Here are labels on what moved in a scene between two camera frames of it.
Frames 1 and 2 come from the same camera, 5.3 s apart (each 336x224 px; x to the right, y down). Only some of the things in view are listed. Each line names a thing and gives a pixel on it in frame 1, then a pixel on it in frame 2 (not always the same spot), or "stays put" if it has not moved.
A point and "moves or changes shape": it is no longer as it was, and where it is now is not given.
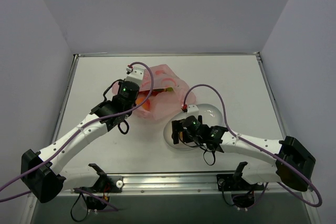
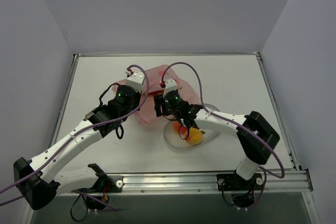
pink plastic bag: [169, 95] moves or changes shape
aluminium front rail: [196, 184] stays put
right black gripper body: [176, 131] to [158, 105]
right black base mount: [229, 182] stays put
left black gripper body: [132, 104] stays put
